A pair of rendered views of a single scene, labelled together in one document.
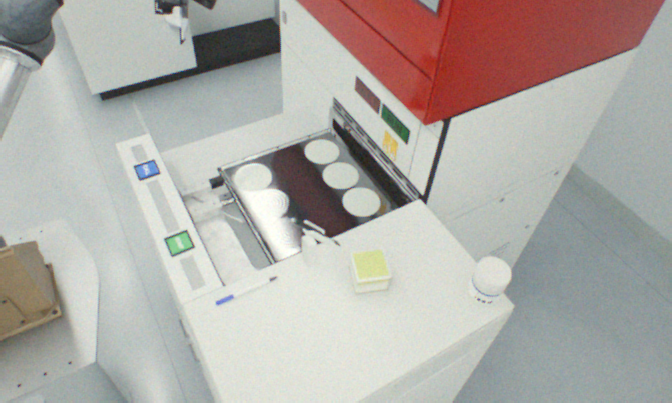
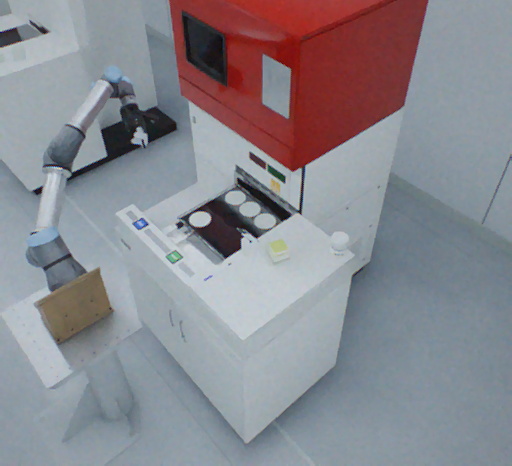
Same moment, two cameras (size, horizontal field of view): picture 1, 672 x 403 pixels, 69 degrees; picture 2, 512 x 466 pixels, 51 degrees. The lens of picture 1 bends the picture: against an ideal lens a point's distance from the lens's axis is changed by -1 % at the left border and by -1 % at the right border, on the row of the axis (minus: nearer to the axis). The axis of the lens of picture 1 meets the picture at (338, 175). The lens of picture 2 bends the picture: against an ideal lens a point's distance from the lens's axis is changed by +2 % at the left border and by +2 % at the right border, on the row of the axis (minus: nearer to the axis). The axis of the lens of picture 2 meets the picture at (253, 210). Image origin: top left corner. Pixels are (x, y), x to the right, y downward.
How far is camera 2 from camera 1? 1.14 m
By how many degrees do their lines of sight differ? 5
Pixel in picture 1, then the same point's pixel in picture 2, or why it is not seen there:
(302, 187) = (229, 219)
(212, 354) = (210, 302)
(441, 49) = (294, 135)
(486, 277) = (336, 241)
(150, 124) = (82, 206)
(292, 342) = (247, 290)
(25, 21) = (70, 151)
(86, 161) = not seen: hidden behind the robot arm
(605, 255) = (436, 240)
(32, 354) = (106, 330)
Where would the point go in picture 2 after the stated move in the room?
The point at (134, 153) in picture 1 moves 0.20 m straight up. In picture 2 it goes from (128, 216) to (120, 183)
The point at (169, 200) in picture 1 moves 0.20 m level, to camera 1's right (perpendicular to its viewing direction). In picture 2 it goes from (160, 237) to (206, 233)
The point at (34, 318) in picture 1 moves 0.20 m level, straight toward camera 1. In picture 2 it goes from (101, 312) to (141, 332)
